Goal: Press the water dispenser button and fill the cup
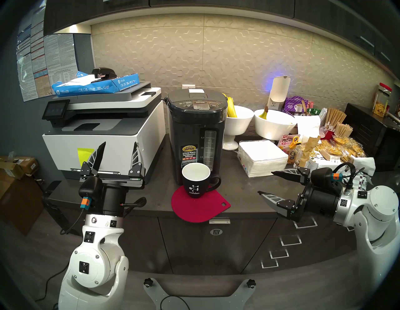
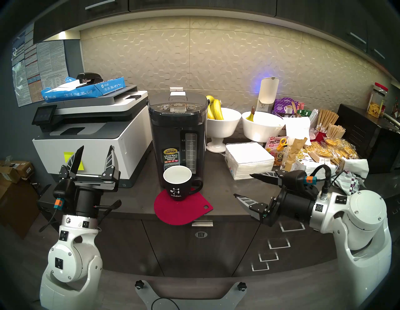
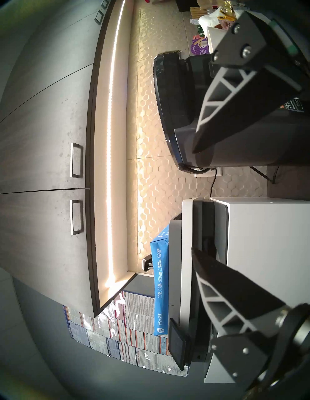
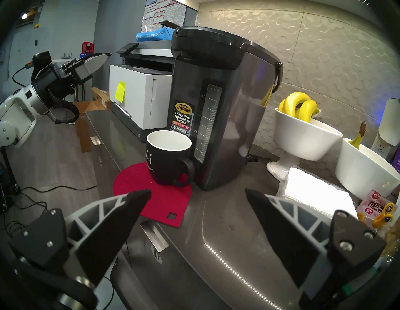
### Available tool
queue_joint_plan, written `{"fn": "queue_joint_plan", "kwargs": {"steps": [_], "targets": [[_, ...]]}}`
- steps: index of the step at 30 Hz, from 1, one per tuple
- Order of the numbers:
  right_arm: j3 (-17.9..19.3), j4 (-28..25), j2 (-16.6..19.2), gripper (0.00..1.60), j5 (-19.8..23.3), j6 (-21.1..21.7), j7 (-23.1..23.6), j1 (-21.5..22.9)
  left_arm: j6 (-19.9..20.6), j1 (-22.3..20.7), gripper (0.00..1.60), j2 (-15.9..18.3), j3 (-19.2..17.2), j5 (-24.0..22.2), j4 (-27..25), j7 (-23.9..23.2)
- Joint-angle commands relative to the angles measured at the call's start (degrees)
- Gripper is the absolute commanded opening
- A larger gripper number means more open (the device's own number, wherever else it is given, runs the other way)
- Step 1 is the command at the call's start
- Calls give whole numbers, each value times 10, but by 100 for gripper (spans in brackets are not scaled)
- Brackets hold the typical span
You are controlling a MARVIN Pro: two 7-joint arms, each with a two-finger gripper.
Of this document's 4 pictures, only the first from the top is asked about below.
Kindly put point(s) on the clear jar red lid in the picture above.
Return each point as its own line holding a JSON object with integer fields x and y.
{"x": 381, "y": 103}

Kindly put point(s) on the white plug-in wall device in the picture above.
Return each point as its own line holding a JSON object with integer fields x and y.
{"x": 278, "y": 90}

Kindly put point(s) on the yellow banana bunch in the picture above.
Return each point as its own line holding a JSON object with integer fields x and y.
{"x": 231, "y": 107}

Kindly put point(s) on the tall wooden stirrer bundle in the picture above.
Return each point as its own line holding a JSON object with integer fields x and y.
{"x": 334, "y": 117}

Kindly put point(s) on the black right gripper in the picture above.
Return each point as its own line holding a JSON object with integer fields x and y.
{"x": 322, "y": 201}

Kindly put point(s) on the yellow sticky note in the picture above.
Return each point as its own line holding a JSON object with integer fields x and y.
{"x": 83, "y": 154}

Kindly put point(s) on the black mug white inside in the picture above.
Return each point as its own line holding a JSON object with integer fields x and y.
{"x": 193, "y": 187}

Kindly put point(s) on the black stapler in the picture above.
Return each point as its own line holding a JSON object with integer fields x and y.
{"x": 104, "y": 72}

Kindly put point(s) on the short wooden stirrer bundle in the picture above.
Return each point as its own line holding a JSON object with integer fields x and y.
{"x": 342, "y": 129}

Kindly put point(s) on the grey robot base frame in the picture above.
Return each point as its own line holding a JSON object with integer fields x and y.
{"x": 153, "y": 297}

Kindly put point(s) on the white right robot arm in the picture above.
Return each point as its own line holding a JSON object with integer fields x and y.
{"x": 381, "y": 206}

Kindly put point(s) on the pink snack packet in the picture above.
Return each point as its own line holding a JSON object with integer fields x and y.
{"x": 285, "y": 142}

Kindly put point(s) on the blue printer paper ream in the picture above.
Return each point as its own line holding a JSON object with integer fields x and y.
{"x": 93, "y": 89}

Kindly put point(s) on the green tea packets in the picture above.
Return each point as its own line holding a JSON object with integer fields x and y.
{"x": 314, "y": 111}

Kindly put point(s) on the white grey office printer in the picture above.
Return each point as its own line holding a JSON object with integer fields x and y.
{"x": 122, "y": 140}

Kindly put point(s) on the single banana dark stem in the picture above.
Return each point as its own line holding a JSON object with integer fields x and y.
{"x": 264, "y": 115}

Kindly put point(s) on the white text wall poster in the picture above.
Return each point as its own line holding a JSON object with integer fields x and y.
{"x": 61, "y": 59}

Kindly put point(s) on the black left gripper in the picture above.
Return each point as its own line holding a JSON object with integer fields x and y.
{"x": 114, "y": 197}

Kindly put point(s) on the white patterned cloth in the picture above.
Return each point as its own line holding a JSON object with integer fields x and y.
{"x": 365, "y": 164}

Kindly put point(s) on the brown paper bag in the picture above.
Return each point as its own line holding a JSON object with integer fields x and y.
{"x": 307, "y": 147}

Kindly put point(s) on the small cardboard box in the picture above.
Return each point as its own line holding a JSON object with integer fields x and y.
{"x": 25, "y": 164}

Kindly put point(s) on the white pedestal bowl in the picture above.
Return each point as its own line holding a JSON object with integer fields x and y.
{"x": 239, "y": 123}

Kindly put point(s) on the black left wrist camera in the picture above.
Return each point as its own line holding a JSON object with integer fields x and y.
{"x": 90, "y": 189}

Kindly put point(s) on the blue banded wall poster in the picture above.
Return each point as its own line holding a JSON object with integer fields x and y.
{"x": 29, "y": 62}

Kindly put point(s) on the red cup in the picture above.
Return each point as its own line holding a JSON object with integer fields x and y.
{"x": 328, "y": 134}

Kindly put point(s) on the white paper towel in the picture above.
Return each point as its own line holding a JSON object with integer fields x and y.
{"x": 309, "y": 125}

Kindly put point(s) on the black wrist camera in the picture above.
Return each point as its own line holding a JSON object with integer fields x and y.
{"x": 90, "y": 189}
{"x": 322, "y": 176}

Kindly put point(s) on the black frame knob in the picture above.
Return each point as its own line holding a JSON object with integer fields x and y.
{"x": 148, "y": 282}
{"x": 251, "y": 283}

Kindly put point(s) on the white napkin stack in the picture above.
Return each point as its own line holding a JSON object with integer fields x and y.
{"x": 261, "y": 156}

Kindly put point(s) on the black electric water dispenser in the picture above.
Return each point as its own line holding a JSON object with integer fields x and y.
{"x": 187, "y": 131}

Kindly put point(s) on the red silicone mat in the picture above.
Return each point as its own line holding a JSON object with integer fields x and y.
{"x": 200, "y": 209}

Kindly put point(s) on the large cardboard box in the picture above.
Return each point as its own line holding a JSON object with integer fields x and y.
{"x": 18, "y": 203}

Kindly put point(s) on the wide white bowl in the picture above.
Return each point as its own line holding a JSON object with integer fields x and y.
{"x": 272, "y": 128}

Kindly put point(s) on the yellow snack packet pile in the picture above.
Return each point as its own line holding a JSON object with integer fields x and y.
{"x": 343, "y": 147}

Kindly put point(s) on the yellow bag clip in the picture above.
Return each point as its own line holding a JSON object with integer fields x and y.
{"x": 295, "y": 142}

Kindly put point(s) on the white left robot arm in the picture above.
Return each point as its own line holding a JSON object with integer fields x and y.
{"x": 93, "y": 265}

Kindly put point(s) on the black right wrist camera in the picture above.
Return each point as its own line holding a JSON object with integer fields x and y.
{"x": 322, "y": 176}

